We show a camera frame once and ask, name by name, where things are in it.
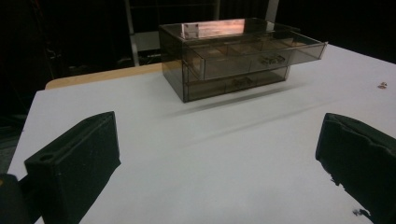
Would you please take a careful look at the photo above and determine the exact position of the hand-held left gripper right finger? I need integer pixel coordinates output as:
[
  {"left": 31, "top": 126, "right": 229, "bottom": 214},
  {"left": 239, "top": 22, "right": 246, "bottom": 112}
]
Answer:
[{"left": 315, "top": 112, "right": 396, "bottom": 224}]

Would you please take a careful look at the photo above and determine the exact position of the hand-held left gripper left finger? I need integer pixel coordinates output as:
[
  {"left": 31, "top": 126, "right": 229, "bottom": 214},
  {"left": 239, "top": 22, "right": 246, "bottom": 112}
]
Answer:
[{"left": 23, "top": 110, "right": 121, "bottom": 224}]

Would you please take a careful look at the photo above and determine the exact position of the smoked clear acrylic drawer box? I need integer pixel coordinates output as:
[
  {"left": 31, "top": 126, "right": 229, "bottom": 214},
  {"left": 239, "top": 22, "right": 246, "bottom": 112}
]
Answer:
[{"left": 158, "top": 17, "right": 302, "bottom": 104}]

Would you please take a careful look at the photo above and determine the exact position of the white metal stand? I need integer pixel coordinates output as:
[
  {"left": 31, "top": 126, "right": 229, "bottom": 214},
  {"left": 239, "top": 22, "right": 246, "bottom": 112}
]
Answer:
[{"left": 123, "top": 0, "right": 281, "bottom": 67}]

